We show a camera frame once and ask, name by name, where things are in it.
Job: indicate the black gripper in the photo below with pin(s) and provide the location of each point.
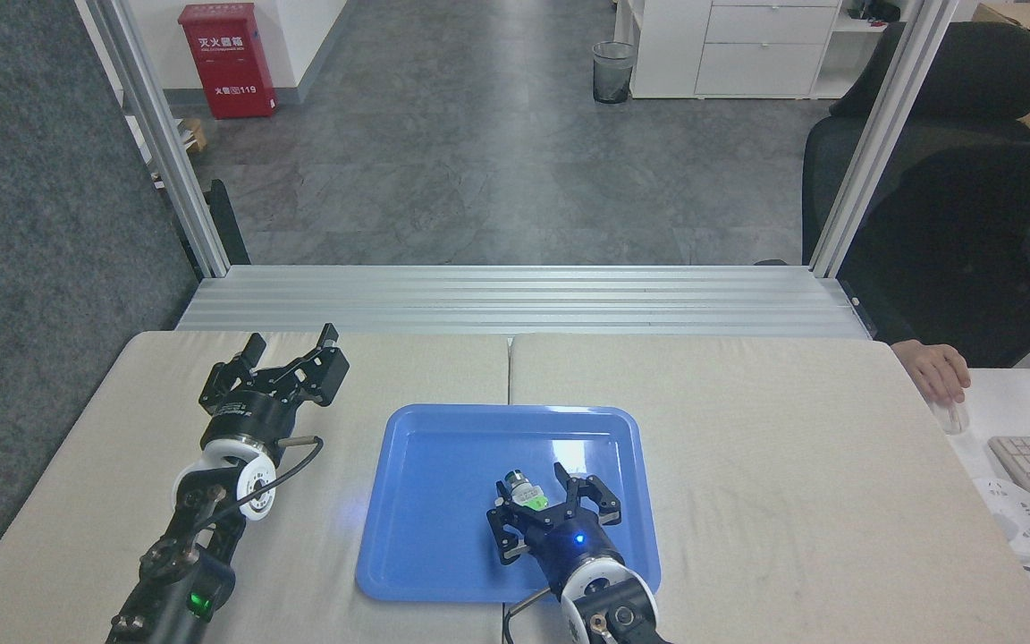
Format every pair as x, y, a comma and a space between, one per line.
251, 419
573, 541

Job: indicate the switch part with green clip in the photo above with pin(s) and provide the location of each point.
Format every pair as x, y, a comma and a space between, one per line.
524, 490

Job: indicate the white computer mouse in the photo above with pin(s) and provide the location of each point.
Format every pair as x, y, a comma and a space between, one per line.
951, 419

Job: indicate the blue plastic tray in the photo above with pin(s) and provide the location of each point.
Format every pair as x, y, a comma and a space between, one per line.
443, 501

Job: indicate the person's hand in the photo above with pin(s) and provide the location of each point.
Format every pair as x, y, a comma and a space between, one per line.
935, 371

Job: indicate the black stand foot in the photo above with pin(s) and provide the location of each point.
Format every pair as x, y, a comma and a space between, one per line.
229, 224

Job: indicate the beige table mat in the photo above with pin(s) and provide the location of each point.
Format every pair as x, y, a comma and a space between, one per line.
77, 501
792, 501

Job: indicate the small cardboard piece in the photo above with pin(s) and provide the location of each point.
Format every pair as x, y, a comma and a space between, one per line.
195, 134

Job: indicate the red fire extinguisher box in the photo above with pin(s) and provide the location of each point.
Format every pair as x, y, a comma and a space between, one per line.
229, 63

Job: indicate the white power strip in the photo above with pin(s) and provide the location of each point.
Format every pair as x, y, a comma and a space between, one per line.
1016, 519

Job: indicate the person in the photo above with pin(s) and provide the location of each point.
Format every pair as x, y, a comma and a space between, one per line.
971, 241

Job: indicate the white drawer cabinet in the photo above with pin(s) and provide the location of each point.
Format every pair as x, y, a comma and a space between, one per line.
747, 54

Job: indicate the black office chair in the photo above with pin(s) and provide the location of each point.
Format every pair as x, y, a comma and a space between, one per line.
971, 80

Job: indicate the silver aluminium rail base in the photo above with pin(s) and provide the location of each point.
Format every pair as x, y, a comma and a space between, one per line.
515, 300

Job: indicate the silver aluminium post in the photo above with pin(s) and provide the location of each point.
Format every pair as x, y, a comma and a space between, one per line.
166, 152
882, 134

